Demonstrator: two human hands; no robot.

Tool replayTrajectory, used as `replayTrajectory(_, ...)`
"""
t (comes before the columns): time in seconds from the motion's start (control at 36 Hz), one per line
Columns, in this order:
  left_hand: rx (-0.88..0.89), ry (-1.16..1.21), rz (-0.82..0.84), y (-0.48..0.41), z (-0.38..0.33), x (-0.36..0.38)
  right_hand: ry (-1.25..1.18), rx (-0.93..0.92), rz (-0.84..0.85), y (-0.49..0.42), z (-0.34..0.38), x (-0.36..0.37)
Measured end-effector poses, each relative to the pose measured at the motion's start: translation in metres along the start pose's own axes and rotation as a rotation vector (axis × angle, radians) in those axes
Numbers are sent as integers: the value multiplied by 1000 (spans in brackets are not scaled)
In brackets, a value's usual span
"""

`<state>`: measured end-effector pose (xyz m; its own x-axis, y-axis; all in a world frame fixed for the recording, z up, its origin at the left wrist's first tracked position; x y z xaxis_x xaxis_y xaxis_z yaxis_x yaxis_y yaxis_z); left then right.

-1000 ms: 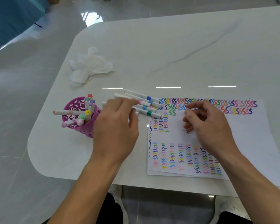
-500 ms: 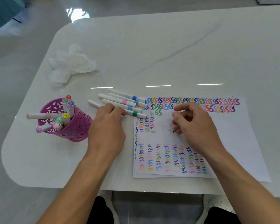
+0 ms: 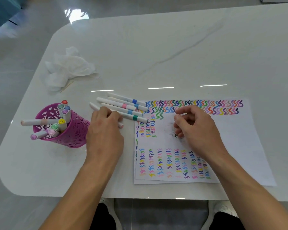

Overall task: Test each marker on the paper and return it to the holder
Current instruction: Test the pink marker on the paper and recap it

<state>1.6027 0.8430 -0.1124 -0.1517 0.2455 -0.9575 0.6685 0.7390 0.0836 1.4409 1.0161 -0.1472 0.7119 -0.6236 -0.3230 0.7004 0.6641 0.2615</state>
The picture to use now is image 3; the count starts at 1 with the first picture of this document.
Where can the peach banded white marker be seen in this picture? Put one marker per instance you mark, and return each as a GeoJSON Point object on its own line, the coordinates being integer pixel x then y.
{"type": "Point", "coordinates": [33, 122]}

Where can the bunch of white markers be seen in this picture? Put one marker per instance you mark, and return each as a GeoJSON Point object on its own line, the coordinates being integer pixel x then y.
{"type": "Point", "coordinates": [108, 101]}

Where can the yellow banded white marker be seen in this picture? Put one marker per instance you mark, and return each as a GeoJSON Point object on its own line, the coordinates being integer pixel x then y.
{"type": "Point", "coordinates": [62, 121]}

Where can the salmon banded white marker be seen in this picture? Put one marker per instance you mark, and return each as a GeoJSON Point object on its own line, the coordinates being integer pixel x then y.
{"type": "Point", "coordinates": [94, 106]}

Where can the person's right white shoe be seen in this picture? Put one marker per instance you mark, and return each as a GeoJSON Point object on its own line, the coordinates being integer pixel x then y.
{"type": "Point", "coordinates": [223, 208]}

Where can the blue curtain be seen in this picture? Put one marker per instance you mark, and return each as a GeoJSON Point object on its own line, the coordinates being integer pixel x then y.
{"type": "Point", "coordinates": [2, 11]}

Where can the red banded white marker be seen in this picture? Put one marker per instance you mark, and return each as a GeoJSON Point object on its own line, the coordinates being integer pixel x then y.
{"type": "Point", "coordinates": [64, 102]}

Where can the black trousers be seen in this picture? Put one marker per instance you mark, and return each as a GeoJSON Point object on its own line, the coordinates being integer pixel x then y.
{"type": "Point", "coordinates": [225, 222]}

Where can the purple banded white marker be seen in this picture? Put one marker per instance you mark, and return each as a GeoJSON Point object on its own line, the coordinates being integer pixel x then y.
{"type": "Point", "coordinates": [65, 112]}

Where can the person's right hand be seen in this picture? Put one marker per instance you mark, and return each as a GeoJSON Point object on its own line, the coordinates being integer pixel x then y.
{"type": "Point", "coordinates": [201, 134]}

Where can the person's left hand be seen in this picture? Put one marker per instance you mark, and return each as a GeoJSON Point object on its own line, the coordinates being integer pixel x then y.
{"type": "Point", "coordinates": [103, 141]}

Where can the grey green banded white marker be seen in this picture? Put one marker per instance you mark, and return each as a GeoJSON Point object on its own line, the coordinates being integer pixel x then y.
{"type": "Point", "coordinates": [60, 106]}

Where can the person's right forearm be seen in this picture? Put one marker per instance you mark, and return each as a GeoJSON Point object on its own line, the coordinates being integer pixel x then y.
{"type": "Point", "coordinates": [252, 191]}

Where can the pink perforated pen holder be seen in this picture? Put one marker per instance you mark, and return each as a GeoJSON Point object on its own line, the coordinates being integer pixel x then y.
{"type": "Point", "coordinates": [76, 134]}

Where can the person's left forearm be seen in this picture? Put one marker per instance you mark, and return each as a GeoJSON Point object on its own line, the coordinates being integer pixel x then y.
{"type": "Point", "coordinates": [76, 198]}

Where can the crumpled white tissue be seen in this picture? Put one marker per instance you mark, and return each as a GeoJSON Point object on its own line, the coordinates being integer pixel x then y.
{"type": "Point", "coordinates": [69, 67]}

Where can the lilac banded white marker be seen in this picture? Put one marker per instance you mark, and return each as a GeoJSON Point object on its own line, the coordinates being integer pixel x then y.
{"type": "Point", "coordinates": [33, 137]}

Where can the light green banded white marker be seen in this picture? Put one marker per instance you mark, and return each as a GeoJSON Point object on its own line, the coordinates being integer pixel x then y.
{"type": "Point", "coordinates": [54, 126]}

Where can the blue banded white marker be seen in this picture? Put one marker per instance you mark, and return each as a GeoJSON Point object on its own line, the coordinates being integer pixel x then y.
{"type": "Point", "coordinates": [67, 108]}

